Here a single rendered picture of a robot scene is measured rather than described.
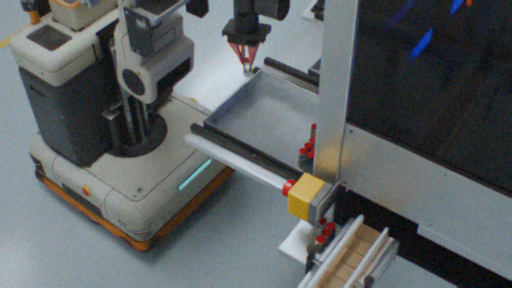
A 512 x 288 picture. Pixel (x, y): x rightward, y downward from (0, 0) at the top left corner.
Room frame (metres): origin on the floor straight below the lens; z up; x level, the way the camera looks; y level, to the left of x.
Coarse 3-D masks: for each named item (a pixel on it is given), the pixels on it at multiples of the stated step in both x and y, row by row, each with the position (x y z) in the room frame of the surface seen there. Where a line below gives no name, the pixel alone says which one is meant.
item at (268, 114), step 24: (264, 72) 1.42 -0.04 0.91; (240, 96) 1.35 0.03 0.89; (264, 96) 1.35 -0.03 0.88; (288, 96) 1.35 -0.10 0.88; (312, 96) 1.33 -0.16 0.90; (216, 120) 1.26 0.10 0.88; (240, 120) 1.26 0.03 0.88; (264, 120) 1.26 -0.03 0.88; (288, 120) 1.26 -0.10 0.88; (312, 120) 1.25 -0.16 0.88; (240, 144) 1.15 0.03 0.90; (264, 144) 1.17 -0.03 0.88; (288, 144) 1.17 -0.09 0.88; (288, 168) 1.07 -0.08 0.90
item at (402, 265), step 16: (336, 224) 0.91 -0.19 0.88; (368, 224) 0.90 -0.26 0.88; (400, 240) 0.86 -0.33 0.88; (400, 256) 0.81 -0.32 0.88; (416, 256) 0.81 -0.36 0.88; (432, 256) 0.81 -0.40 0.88; (400, 272) 0.81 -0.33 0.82; (416, 272) 0.78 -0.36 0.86; (432, 272) 0.77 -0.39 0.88; (448, 272) 0.76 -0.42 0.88; (464, 272) 0.76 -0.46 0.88
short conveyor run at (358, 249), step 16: (352, 224) 0.84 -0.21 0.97; (336, 240) 0.82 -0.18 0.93; (352, 240) 0.82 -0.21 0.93; (368, 240) 0.82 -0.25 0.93; (384, 240) 0.81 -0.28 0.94; (320, 256) 0.78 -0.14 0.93; (336, 256) 0.77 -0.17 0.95; (352, 256) 0.78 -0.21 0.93; (368, 256) 0.75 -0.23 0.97; (384, 256) 0.78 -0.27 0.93; (320, 272) 0.72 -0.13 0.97; (336, 272) 0.74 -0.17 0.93; (352, 272) 0.74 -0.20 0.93; (368, 272) 0.74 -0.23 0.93; (384, 272) 0.77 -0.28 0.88
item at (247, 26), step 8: (240, 16) 1.20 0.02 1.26; (248, 16) 1.19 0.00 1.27; (256, 16) 1.20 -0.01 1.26; (232, 24) 1.23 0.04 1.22; (240, 24) 1.19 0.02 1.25; (248, 24) 1.19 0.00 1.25; (256, 24) 1.20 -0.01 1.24; (264, 24) 1.23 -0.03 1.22; (224, 32) 1.20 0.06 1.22; (232, 32) 1.20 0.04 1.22; (240, 32) 1.19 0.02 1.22; (248, 32) 1.19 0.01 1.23; (256, 32) 1.20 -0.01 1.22; (264, 32) 1.20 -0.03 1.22; (256, 40) 1.18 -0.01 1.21; (264, 40) 1.17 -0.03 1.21
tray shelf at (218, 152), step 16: (304, 32) 1.65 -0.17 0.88; (320, 32) 1.65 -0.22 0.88; (288, 48) 1.57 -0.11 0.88; (304, 48) 1.57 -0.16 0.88; (320, 48) 1.57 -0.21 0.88; (288, 64) 1.50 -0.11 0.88; (304, 64) 1.49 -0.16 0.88; (192, 144) 1.19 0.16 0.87; (208, 144) 1.18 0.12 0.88; (224, 160) 1.12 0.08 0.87; (240, 160) 1.12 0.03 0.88; (256, 176) 1.06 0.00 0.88; (272, 176) 1.06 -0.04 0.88
